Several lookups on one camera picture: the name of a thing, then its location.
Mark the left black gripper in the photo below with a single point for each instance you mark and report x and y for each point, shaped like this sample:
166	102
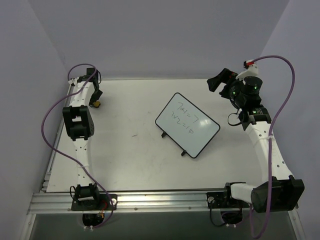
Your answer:
95	95

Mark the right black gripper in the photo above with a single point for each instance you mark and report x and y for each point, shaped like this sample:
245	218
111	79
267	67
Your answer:
227	83

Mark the yellow whiteboard eraser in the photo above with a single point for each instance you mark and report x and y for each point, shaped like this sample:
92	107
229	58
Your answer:
96	104

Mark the white whiteboard black frame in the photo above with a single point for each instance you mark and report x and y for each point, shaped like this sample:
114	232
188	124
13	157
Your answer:
187	125

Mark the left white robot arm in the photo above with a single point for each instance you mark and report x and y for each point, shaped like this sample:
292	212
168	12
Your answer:
80	128

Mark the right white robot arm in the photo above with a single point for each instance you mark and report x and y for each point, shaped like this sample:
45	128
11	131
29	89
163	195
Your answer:
279	190

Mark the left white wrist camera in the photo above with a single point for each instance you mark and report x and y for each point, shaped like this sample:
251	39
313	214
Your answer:
73	82

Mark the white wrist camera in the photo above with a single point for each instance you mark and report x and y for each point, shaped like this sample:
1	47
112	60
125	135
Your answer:
73	82
251	70

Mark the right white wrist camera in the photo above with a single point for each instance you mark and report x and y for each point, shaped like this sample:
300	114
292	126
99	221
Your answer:
251	70

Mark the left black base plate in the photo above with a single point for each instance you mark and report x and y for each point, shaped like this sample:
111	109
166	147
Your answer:
90	204

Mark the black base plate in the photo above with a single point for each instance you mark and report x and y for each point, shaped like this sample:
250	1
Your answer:
217	200
90	204

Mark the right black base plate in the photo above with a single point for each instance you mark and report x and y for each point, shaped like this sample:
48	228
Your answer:
217	200

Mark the aluminium rail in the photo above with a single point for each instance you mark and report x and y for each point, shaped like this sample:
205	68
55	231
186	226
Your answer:
191	200

